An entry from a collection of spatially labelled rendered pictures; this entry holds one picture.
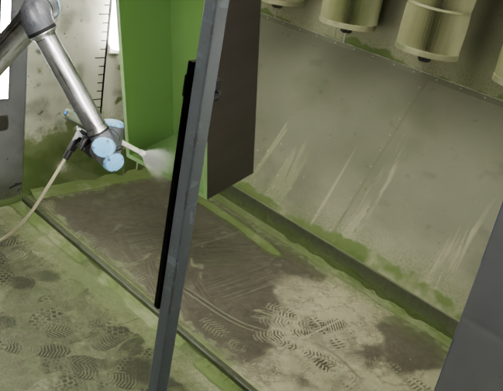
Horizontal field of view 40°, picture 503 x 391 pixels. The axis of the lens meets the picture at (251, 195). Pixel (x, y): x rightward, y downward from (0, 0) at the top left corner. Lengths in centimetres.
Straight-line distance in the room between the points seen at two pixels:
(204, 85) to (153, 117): 190
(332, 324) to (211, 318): 60
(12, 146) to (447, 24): 238
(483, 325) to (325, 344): 146
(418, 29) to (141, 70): 141
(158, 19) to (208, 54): 175
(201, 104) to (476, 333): 97
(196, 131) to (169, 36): 179
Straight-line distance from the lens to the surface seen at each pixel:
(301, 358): 319
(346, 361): 325
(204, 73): 194
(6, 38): 298
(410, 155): 391
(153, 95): 378
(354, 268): 383
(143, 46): 364
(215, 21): 191
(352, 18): 397
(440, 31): 363
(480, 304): 194
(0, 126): 397
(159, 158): 351
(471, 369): 203
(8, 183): 413
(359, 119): 413
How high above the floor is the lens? 193
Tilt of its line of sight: 24 degrees down
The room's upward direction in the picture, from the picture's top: 11 degrees clockwise
